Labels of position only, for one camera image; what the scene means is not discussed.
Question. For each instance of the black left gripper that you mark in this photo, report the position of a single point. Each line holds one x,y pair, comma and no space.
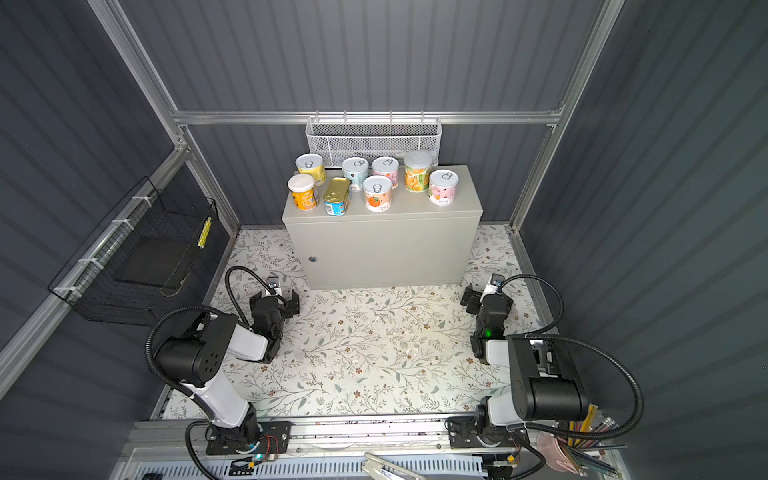
289,308

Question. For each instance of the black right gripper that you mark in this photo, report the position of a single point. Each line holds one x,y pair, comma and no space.
474,296

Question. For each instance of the pink can white lid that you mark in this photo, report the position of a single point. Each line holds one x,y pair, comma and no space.
443,187

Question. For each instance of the yellow orange can plastic lid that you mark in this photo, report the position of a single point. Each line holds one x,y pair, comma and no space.
303,191

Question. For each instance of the gold rectangular tin can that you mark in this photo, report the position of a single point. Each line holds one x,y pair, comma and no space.
336,197

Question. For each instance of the orange can pull-tab lid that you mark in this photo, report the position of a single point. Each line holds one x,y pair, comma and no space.
378,193

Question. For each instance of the orange green can plastic lid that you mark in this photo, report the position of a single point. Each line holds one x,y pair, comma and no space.
417,168

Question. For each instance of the yellow can pull-tab lid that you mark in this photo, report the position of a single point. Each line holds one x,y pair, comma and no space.
312,164

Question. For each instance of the blue can white lid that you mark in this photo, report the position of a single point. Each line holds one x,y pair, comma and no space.
356,170

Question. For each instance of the pink can pull-tab lid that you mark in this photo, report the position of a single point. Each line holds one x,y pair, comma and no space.
388,167

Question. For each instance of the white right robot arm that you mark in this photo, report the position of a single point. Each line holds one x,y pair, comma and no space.
544,384

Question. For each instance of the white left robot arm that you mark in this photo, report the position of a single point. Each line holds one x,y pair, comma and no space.
187,348

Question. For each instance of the grey metal cabinet box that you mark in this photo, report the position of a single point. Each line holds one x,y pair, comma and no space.
414,242

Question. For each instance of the yellow tag on basket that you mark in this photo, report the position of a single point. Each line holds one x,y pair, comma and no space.
204,232

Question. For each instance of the pink cup with pencils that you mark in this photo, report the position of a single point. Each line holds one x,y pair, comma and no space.
581,457

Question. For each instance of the black wire basket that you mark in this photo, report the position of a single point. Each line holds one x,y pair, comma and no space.
147,262

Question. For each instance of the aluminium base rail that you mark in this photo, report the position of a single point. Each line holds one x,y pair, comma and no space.
387,446

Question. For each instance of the white wire mesh basket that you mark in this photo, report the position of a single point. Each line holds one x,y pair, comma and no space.
335,142

